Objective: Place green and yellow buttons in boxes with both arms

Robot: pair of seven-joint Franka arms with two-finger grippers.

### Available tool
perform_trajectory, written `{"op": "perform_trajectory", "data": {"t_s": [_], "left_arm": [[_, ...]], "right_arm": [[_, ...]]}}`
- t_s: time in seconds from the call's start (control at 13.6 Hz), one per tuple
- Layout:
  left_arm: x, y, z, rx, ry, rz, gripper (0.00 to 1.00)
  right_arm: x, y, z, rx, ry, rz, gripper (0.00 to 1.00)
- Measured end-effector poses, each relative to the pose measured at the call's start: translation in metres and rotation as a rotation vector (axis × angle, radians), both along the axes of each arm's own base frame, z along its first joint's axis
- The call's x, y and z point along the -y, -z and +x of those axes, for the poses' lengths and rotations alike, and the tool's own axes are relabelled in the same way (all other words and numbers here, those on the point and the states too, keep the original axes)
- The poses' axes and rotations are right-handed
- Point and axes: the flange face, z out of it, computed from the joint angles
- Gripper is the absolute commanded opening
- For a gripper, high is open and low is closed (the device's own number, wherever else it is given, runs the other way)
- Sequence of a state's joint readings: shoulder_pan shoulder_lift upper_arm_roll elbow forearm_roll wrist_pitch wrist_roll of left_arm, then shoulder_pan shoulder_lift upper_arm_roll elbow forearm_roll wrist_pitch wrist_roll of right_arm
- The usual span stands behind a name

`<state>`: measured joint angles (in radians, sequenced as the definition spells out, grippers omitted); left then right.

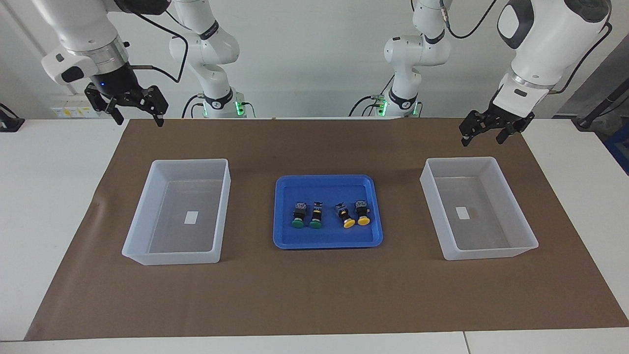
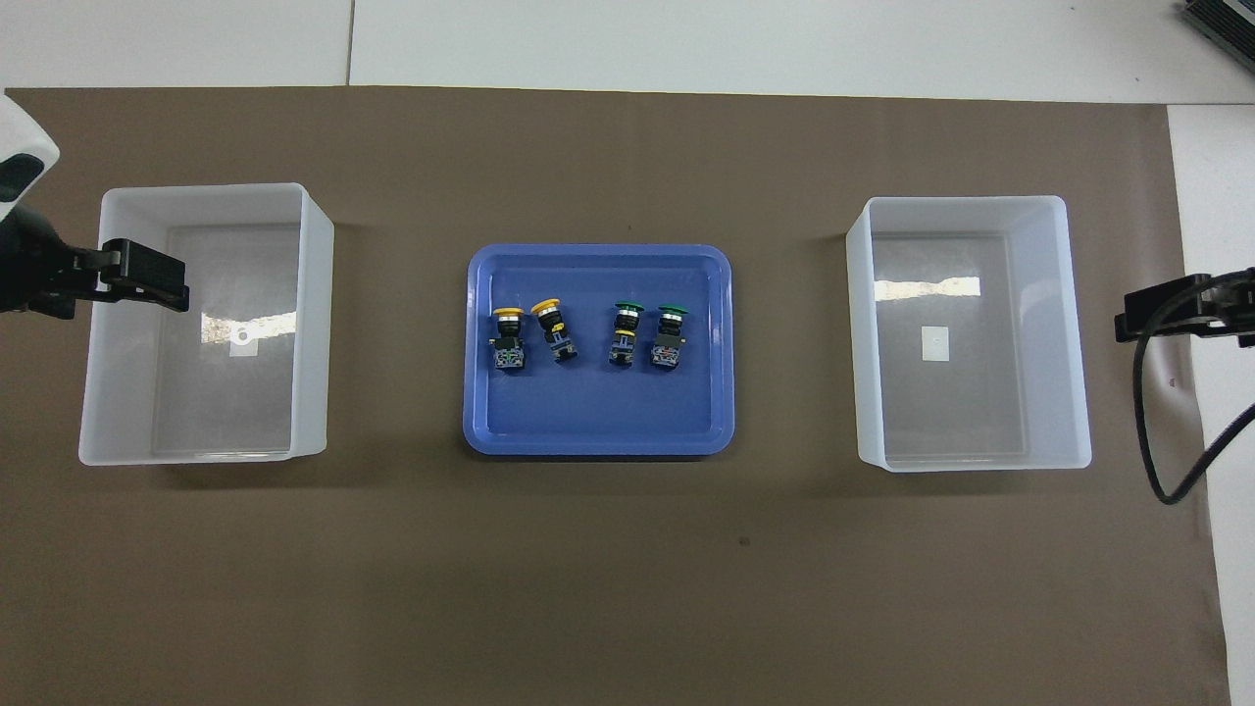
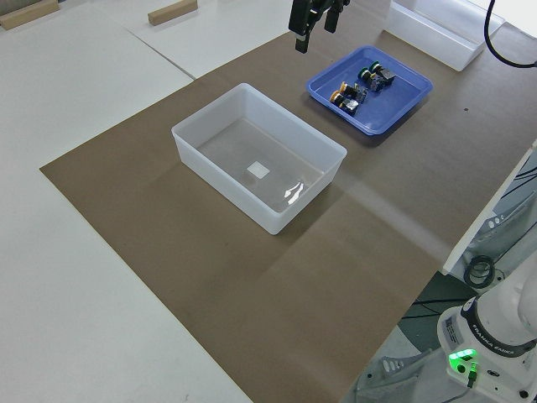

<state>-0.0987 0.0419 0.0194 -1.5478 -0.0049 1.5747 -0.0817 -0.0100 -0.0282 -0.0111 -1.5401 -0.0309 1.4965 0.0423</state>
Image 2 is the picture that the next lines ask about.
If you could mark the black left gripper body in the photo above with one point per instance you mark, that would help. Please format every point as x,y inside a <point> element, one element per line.
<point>25,270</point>

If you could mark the yellow push button switch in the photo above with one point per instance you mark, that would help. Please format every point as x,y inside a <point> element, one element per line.
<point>509,338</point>
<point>555,331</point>

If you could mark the green push button switch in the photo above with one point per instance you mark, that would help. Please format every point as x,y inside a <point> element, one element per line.
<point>625,338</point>
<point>670,343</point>

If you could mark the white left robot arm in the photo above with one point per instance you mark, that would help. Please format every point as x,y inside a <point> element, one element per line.
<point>25,127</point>

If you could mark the small white label sticker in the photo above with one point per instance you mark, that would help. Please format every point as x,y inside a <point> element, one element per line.
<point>242,345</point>
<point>935,343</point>

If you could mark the translucent white plastic box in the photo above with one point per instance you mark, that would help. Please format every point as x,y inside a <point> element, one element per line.
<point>951,422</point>
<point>225,412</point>

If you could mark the dark grey ridged device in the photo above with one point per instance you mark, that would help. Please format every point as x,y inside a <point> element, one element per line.
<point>1226,22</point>

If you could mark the blue plastic tray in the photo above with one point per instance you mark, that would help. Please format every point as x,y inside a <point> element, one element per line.
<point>598,412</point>

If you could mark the brown table mat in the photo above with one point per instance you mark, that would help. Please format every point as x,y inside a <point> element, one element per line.
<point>627,569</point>

